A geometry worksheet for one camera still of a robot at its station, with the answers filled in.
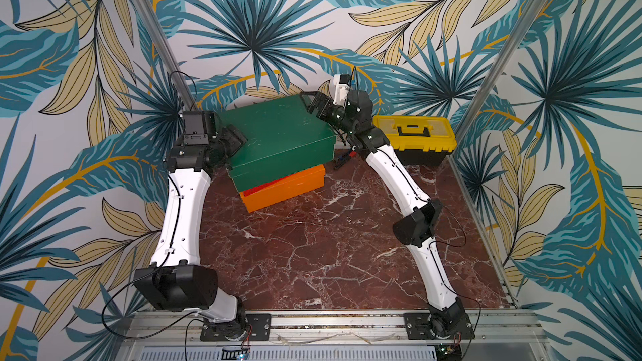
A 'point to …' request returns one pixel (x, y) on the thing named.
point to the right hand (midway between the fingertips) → (304, 98)
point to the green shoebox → (282, 137)
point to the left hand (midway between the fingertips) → (241, 143)
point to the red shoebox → (258, 189)
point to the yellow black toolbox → (419, 140)
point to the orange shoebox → (286, 190)
